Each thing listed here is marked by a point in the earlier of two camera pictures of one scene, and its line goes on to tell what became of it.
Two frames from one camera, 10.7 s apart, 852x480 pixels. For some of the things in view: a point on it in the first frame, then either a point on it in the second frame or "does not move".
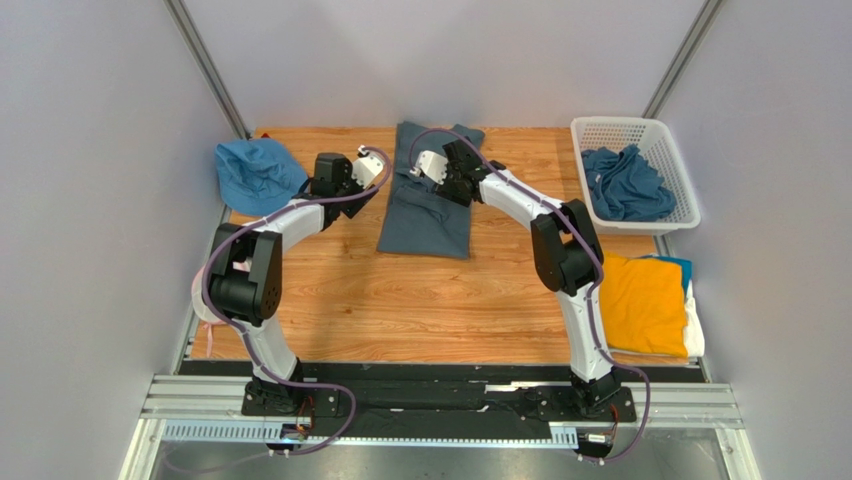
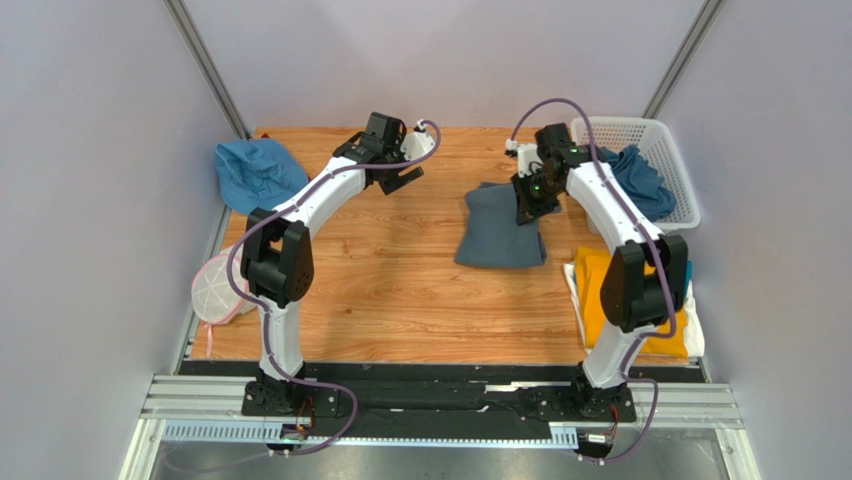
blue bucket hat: x=257 y=176 does not move
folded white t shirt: x=695 y=337 does not move
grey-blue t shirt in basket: x=624 y=186 does not move
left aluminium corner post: x=208 y=66 does not move
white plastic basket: x=634 y=177 does not move
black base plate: x=595 y=395 does not move
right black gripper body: x=450 y=187 -> x=527 y=193
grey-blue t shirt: x=418 y=216 -> x=489 y=233
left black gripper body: x=350 y=188 -> x=394 y=157
